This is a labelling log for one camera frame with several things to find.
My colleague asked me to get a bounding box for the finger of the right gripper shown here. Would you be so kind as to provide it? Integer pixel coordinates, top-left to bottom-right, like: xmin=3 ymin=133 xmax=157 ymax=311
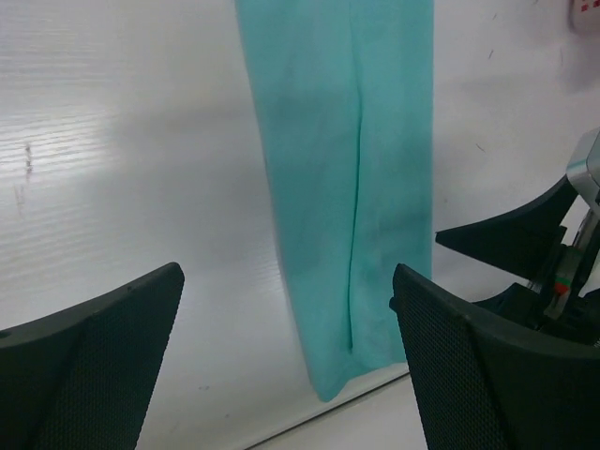
xmin=435 ymin=177 xmax=578 ymax=280

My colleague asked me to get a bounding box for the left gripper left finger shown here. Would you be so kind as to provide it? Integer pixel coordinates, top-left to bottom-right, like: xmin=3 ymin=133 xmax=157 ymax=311
xmin=1 ymin=262 xmax=184 ymax=449

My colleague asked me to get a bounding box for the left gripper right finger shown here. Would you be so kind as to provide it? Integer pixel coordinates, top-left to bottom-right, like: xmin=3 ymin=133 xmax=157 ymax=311
xmin=390 ymin=264 xmax=599 ymax=449

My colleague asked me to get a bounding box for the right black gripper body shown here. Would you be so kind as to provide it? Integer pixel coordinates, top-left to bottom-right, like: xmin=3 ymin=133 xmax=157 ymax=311
xmin=476 ymin=215 xmax=599 ymax=345

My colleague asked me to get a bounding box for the teal t shirt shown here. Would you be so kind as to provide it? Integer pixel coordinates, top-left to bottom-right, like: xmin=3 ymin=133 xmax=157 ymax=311
xmin=235 ymin=1 xmax=434 ymax=401

